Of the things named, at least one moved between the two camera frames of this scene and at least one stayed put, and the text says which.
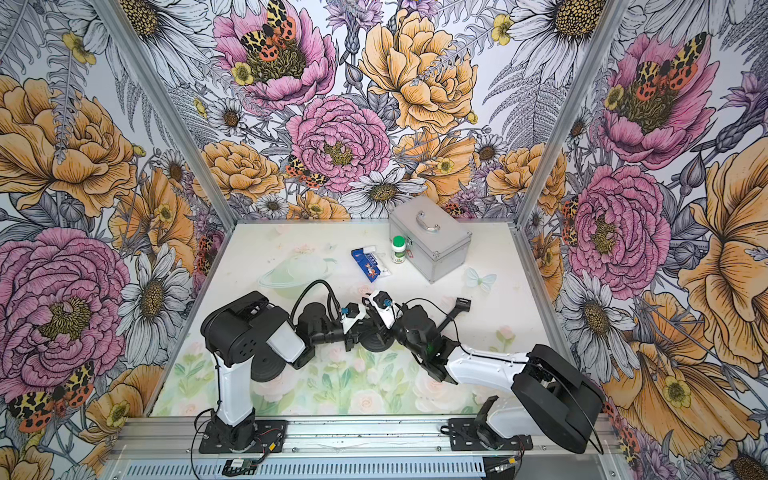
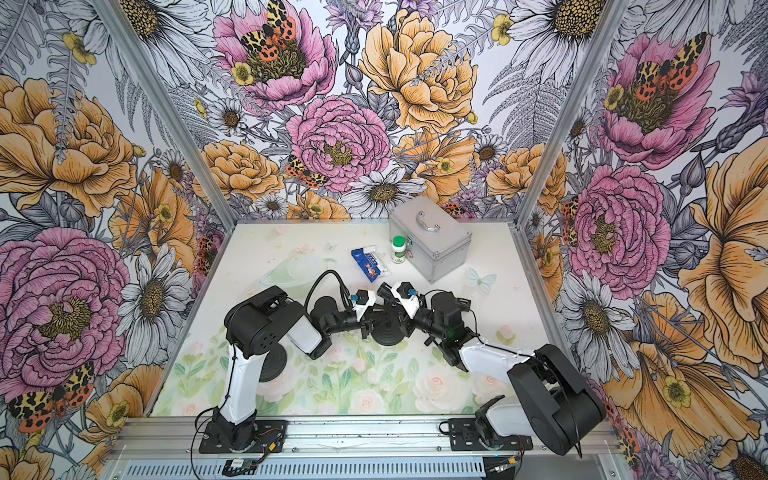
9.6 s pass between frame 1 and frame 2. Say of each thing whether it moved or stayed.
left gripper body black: moved
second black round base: stayed
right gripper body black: moved
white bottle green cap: stayed
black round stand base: moved
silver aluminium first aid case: stayed
